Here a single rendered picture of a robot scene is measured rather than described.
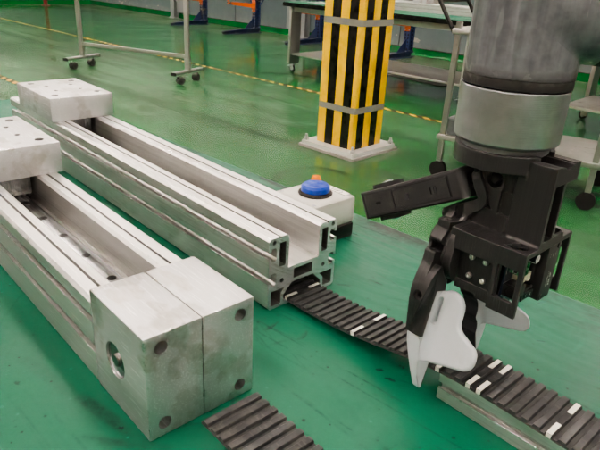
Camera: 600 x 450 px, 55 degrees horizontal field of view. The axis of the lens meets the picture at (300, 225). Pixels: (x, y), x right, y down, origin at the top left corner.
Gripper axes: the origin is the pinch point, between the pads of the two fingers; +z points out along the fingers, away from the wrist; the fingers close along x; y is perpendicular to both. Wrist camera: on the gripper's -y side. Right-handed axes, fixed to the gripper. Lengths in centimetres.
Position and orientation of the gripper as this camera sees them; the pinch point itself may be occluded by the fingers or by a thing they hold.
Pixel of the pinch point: (441, 352)
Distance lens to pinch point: 54.9
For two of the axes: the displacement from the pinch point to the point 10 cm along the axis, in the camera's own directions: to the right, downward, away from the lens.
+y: 6.7, 3.3, -6.7
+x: 7.4, -2.4, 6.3
